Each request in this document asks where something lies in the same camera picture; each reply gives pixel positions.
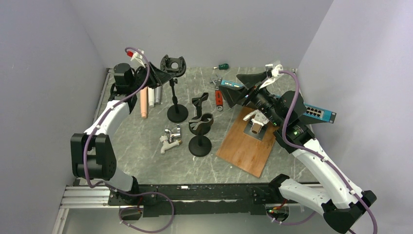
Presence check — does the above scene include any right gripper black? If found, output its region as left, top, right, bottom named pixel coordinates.
left=219, top=71, right=284, bottom=126

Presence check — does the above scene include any metal bracket on board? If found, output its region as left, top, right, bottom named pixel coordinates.
left=243, top=110, right=269, bottom=141

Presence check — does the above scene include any black shock mount stand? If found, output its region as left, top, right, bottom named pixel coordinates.
left=160, top=54, right=189, bottom=124

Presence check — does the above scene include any wooden board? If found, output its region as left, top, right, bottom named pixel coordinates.
left=216, top=107, right=278, bottom=178

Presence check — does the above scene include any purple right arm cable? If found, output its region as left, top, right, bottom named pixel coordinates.
left=267, top=70, right=378, bottom=234

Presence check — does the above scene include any chrome white faucet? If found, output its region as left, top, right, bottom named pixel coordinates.
left=159, top=124, right=182, bottom=155

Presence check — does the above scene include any white microphone with stand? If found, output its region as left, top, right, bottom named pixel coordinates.
left=148, top=88, right=155, bottom=108

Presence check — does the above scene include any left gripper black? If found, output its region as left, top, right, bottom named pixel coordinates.
left=130, top=62, right=174, bottom=93

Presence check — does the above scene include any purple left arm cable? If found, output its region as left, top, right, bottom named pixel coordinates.
left=83, top=47, right=175, bottom=234

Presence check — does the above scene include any green handled screwdriver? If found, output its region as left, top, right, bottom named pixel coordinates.
left=213, top=63, right=229, bottom=70

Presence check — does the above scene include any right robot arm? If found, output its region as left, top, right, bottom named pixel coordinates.
left=218, top=72, right=378, bottom=234

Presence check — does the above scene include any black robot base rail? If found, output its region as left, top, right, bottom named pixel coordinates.
left=108, top=183, right=287, bottom=217

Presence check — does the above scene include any blue network switch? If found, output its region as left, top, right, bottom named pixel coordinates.
left=215, top=79, right=337, bottom=124

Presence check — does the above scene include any grey handheld microphone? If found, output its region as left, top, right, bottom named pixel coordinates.
left=154, top=86, right=163, bottom=105

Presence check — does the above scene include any pink microphone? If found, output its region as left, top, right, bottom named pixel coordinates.
left=139, top=87, right=148, bottom=119

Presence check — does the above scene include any black front microphone stand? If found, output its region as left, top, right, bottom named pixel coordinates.
left=188, top=113, right=214, bottom=157

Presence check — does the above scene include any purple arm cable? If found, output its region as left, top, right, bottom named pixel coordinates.
left=83, top=47, right=175, bottom=234
left=267, top=70, right=378, bottom=234

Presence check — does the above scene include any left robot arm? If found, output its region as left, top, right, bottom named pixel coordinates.
left=70, top=62, right=177, bottom=205

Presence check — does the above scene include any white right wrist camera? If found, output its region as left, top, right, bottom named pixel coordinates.
left=259, top=60, right=283, bottom=89

